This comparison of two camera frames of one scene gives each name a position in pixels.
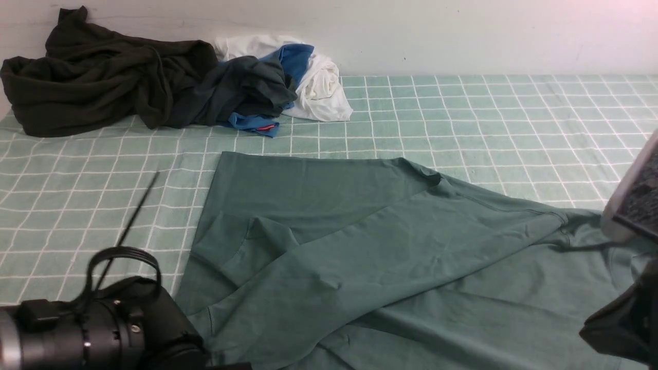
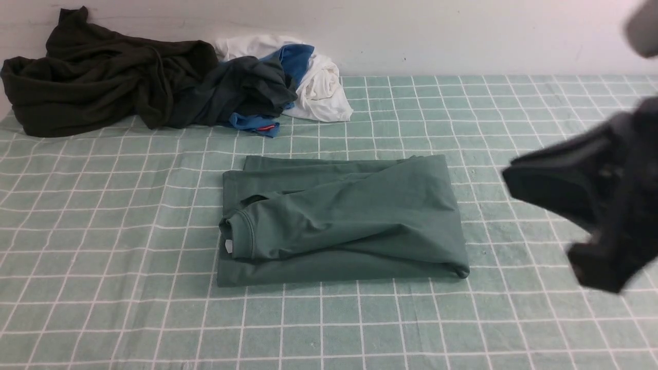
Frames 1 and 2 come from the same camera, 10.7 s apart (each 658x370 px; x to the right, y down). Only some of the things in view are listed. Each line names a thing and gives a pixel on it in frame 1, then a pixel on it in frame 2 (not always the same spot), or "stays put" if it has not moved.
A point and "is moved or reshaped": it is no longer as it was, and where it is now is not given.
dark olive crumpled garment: [91, 75] stays put
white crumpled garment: [320, 96] stays put
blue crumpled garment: [294, 57] stays put
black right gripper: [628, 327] -> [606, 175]
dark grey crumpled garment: [241, 85] stays put
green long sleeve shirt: [320, 261] is moved or reshaped
